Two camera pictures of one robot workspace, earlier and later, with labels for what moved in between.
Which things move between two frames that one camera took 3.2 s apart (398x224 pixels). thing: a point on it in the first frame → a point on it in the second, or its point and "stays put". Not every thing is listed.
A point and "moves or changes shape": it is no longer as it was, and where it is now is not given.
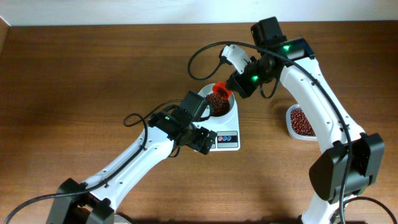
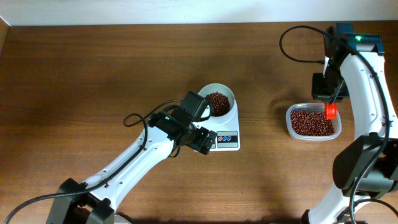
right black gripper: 237,88 → 327,96
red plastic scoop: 220,88 moves or changes shape
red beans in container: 300,123 stays put
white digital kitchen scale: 228,132 stays put
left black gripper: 203,140 stays put
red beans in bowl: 219,107 stays put
